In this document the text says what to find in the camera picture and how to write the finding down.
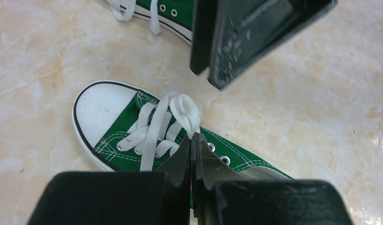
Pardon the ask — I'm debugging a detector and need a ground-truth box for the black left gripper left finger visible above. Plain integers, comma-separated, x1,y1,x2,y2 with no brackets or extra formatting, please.
28,137,191,225

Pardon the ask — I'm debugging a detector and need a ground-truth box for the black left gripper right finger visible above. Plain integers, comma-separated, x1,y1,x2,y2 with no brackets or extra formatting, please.
191,134,352,225

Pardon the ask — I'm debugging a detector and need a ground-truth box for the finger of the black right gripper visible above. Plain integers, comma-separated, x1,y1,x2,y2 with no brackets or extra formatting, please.
208,0,338,90
190,0,218,75

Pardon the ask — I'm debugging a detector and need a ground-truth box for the green canvas sneaker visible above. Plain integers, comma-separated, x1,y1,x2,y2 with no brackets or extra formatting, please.
107,0,193,44
72,81,289,179

